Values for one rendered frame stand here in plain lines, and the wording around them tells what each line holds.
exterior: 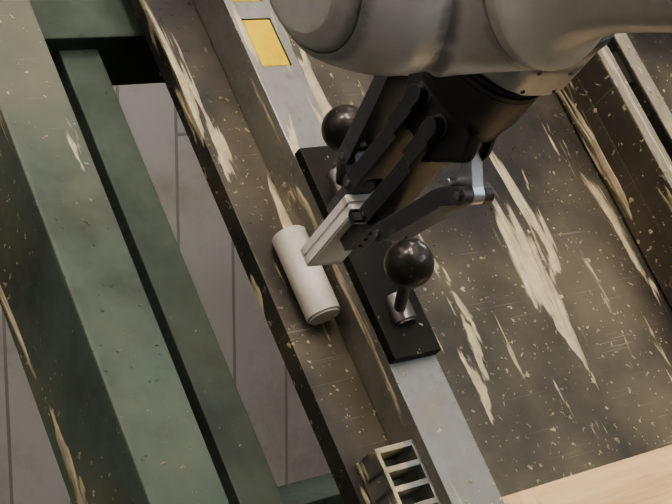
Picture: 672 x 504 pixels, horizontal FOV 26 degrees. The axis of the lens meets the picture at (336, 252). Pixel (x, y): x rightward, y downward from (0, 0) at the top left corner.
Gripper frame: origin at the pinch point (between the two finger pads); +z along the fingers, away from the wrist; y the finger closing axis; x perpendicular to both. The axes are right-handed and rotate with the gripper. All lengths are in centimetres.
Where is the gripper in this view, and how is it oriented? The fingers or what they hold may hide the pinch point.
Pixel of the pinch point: (343, 230)
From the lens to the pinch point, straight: 100.2
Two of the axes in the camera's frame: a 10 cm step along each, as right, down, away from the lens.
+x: 8.2, -0.7, 5.7
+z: -4.6, 5.3, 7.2
